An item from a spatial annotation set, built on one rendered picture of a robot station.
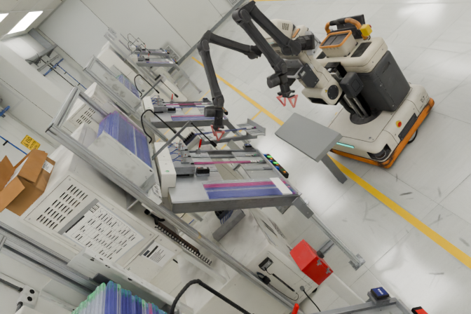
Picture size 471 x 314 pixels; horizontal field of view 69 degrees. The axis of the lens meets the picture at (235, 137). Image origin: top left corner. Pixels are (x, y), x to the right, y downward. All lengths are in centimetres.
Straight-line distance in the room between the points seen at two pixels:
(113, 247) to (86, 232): 16
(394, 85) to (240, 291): 174
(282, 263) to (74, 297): 142
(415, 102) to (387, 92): 26
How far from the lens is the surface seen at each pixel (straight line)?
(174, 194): 186
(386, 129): 267
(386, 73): 261
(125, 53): 665
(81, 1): 963
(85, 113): 308
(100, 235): 182
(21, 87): 510
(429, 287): 229
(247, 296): 229
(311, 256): 166
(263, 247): 209
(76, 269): 99
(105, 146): 172
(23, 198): 177
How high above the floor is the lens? 202
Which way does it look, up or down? 27 degrees down
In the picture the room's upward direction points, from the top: 45 degrees counter-clockwise
